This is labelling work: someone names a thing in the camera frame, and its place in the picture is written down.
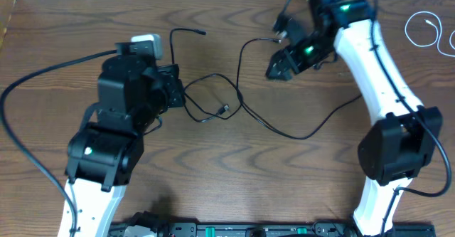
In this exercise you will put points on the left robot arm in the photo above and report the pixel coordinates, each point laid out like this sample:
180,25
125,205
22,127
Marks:
133,91

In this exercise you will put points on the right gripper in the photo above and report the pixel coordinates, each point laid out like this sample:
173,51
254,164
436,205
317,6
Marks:
297,63

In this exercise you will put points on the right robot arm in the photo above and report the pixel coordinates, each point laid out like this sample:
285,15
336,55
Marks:
404,133

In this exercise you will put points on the cardboard box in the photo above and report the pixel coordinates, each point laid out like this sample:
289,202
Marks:
6,7

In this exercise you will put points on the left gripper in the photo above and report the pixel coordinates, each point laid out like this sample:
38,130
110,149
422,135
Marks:
171,80

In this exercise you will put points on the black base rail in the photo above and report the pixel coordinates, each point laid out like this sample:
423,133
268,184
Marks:
149,224

